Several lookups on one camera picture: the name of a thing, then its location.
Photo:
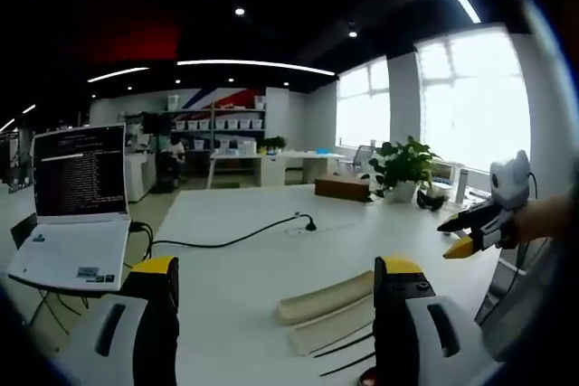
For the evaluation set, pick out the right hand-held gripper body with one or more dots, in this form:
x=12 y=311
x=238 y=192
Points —
x=510 y=182

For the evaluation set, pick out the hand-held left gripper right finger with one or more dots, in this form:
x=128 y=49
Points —
x=402 y=313

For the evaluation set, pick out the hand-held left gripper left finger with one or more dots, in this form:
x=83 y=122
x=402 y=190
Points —
x=154 y=313

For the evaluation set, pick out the beige cutlery case base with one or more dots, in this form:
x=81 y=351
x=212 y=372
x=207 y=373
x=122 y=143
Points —
x=335 y=329

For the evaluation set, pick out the red utensil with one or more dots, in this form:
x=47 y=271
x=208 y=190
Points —
x=368 y=377

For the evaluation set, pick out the white bottle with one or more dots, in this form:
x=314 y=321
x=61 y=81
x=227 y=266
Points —
x=462 y=185

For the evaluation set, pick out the black goggles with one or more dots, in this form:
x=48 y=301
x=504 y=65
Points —
x=429 y=200

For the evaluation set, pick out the potted green plant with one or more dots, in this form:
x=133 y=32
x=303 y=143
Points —
x=405 y=166

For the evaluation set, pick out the grey office chair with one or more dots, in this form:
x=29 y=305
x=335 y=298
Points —
x=362 y=157

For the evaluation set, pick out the white laptop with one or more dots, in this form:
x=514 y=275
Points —
x=77 y=205

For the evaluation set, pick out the wooden tissue box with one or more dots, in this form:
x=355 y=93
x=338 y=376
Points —
x=342 y=187

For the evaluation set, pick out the white cabinet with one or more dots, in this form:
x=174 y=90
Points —
x=138 y=176

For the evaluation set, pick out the white office desk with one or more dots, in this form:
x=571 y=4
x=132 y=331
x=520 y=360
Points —
x=280 y=166

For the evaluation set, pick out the shelf with white bins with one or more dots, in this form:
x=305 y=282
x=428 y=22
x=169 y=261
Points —
x=217 y=124

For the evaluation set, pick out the small green plant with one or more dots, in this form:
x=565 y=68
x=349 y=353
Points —
x=272 y=143

